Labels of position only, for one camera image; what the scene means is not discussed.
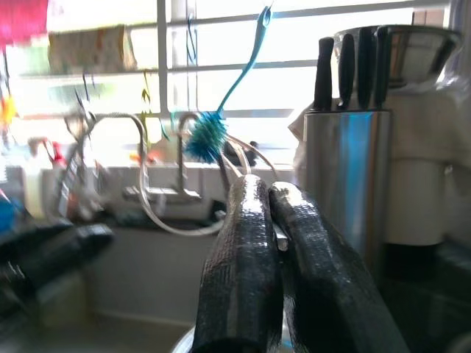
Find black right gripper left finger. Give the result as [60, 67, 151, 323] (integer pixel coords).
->
[194, 174, 285, 353]

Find large steel mixing bowl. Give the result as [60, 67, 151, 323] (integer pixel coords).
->
[333, 24, 463, 89]

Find steel knife block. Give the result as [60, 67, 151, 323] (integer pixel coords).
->
[303, 108, 392, 291]

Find pink cloth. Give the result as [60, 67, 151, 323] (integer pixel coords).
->
[0, 0, 49, 47]

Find white red pump bottle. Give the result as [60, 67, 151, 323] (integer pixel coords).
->
[21, 139, 68, 218]

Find stainless steel sink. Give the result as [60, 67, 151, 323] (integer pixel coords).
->
[0, 220, 229, 353]

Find beige patterned cloth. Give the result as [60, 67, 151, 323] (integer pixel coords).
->
[47, 24, 138, 74]

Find blue plastic basin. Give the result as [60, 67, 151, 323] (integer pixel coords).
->
[0, 196, 25, 231]

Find black handled knife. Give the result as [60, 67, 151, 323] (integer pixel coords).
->
[313, 36, 335, 111]
[336, 32, 356, 110]
[356, 26, 376, 110]
[374, 25, 393, 110]

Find blue bottle brush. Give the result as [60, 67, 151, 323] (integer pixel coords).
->
[183, 5, 275, 165]

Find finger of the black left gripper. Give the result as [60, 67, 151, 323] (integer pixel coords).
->
[14, 225, 115, 295]
[0, 221, 74, 265]

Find steel gooseneck faucet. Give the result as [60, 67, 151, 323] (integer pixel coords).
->
[123, 112, 207, 202]

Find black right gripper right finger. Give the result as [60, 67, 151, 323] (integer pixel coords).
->
[268, 181, 411, 353]

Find clear plastic hose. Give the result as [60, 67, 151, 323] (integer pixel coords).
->
[136, 113, 280, 236]

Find steel cutlery piece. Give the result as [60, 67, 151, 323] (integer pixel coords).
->
[272, 224, 292, 253]

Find white cylindrical appliance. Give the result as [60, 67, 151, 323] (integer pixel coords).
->
[385, 156, 452, 246]

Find steel spring hose faucet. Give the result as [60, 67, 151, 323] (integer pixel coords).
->
[54, 110, 144, 221]

